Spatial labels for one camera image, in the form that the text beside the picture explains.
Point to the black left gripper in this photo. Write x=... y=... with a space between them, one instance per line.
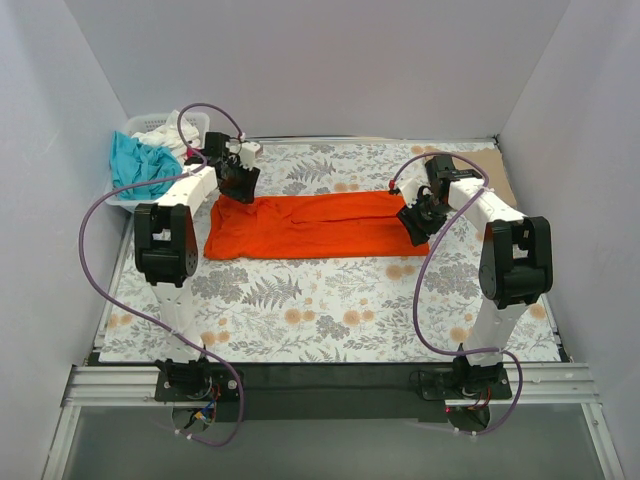
x=240 y=181

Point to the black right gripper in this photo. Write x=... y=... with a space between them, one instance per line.
x=420 y=223

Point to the orange t shirt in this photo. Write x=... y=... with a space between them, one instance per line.
x=337 y=225

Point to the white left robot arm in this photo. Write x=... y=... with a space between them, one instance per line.
x=167 y=254

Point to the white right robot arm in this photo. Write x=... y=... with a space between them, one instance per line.
x=515 y=269

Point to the white t shirt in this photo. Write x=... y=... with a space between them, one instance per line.
x=161 y=130

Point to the folded beige t shirt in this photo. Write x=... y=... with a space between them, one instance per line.
x=491 y=161

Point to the floral patterned table mat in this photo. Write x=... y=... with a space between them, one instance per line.
x=377 y=309

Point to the teal t shirt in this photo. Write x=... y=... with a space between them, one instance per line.
x=132 y=162

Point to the white plastic laundry basket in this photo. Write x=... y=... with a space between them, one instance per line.
x=130 y=205

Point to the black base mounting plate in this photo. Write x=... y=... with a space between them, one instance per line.
x=325 y=391

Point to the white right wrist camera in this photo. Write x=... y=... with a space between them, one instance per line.
x=409 y=190

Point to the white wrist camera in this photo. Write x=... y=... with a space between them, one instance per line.
x=248 y=151
x=409 y=190

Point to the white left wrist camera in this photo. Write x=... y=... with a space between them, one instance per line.
x=248 y=151

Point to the aluminium frame rail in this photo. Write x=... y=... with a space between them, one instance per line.
x=119 y=386

